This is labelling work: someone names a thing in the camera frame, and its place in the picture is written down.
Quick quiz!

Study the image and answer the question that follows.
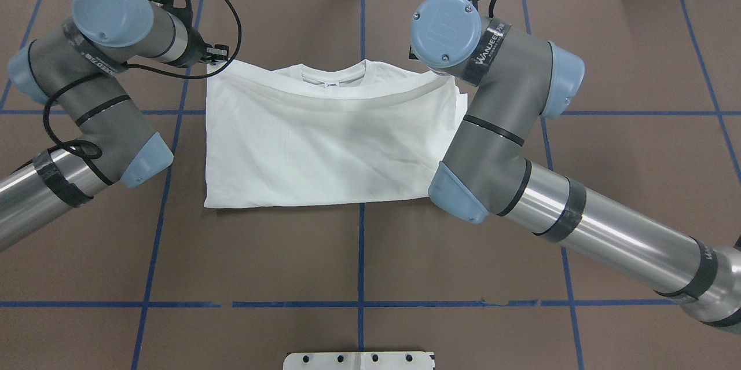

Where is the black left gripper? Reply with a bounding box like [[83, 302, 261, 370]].
[[182, 27, 230, 68]]

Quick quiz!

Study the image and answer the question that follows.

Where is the white long-sleeve printed shirt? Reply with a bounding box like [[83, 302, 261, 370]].
[[204, 60, 468, 208]]

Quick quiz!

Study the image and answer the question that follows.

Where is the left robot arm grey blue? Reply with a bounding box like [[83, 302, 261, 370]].
[[1, 0, 235, 250]]

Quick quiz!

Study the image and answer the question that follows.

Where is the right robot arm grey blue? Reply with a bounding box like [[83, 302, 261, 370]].
[[410, 0, 740, 334]]

